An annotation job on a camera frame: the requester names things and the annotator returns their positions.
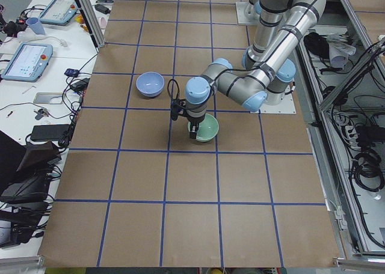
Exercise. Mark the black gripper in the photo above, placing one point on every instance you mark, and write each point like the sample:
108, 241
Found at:
195, 121

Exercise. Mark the green bowl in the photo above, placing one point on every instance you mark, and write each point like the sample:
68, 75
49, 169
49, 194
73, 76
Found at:
208, 129

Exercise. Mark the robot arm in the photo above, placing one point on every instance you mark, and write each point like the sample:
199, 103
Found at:
281, 26

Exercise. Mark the blue bowl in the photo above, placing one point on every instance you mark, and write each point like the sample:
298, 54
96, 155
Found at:
150, 84

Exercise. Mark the black power adapter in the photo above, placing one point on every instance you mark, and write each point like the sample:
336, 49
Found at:
102, 9

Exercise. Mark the teach pendant near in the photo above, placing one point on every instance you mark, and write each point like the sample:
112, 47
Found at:
28, 63

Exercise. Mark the teach pendant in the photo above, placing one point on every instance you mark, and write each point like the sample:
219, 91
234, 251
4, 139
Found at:
58, 12
28, 63

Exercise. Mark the teach pendant far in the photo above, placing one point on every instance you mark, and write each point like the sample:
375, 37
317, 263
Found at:
58, 12

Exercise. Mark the light blue plastic cup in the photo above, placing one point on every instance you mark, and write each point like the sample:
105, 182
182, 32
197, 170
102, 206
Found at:
35, 25

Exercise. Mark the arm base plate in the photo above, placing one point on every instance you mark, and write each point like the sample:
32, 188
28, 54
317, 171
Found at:
246, 13
279, 98

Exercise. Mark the aluminium frame post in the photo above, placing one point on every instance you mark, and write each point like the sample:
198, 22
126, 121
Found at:
91, 22

